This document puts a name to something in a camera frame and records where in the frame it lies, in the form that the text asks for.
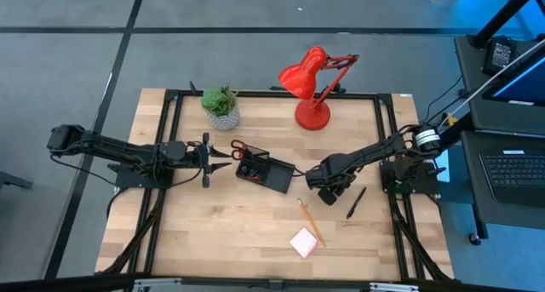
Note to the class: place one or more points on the silver aluminium extrusion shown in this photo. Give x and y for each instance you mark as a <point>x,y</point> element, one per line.
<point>394,287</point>
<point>157,284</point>

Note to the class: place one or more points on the black diagonal desk leg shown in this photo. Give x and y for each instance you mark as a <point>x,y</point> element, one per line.
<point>455,134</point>

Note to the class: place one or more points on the black diagonal stand pole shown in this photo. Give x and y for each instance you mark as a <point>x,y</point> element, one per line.
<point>502,15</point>

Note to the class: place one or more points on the potted green succulent plant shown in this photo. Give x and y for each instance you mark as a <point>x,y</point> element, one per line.
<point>223,119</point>

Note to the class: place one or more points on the white rod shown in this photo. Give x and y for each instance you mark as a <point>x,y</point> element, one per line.
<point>489,82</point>

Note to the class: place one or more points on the black overhead frame bar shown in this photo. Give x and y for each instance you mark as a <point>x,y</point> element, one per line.
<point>85,283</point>

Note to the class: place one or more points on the pink sticky note pad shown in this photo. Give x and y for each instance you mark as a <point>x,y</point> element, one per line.
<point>303,242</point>

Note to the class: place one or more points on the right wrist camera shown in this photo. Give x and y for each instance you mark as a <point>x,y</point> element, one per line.
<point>329,197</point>

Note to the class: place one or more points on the black laptop keyboard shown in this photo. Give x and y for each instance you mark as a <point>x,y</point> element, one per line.
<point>515,168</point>

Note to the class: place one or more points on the red and black scissors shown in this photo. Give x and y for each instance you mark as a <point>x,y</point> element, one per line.
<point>244,151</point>

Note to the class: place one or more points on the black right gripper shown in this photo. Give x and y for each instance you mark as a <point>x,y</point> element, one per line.
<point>330,173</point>

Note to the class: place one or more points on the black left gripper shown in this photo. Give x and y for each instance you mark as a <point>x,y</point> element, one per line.
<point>198,158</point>

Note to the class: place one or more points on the black computer monitor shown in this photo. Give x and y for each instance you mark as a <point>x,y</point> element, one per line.
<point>528,85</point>

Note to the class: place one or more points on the grey chair leg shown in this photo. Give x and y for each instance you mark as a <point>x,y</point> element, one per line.
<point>13,180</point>

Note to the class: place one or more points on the black caster wheel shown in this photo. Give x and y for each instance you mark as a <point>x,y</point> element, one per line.
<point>474,238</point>

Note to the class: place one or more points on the orange pencil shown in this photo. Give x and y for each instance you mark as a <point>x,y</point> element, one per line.
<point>311,222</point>

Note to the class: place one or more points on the black laptop desk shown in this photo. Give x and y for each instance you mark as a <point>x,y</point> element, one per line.
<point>502,217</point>

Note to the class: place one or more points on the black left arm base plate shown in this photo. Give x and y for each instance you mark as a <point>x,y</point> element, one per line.
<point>127,180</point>

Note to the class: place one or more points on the black pen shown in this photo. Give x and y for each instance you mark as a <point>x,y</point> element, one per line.
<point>356,202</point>

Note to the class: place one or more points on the red desk lamp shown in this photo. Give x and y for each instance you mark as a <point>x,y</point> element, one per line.
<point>313,115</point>

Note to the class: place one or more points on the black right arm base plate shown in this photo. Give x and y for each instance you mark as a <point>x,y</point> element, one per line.
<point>421,185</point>

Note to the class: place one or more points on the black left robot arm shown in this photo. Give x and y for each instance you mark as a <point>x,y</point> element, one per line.
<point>115,149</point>

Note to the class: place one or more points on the black power adapter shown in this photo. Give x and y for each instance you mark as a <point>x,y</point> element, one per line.
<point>500,55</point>

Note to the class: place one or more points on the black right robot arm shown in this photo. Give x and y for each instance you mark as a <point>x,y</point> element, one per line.
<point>374,149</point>

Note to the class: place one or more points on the black monitor desk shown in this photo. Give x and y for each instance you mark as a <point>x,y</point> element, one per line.
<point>489,117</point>

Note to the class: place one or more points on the black mesh desk organizer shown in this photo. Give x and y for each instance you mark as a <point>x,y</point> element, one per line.
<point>279,177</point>

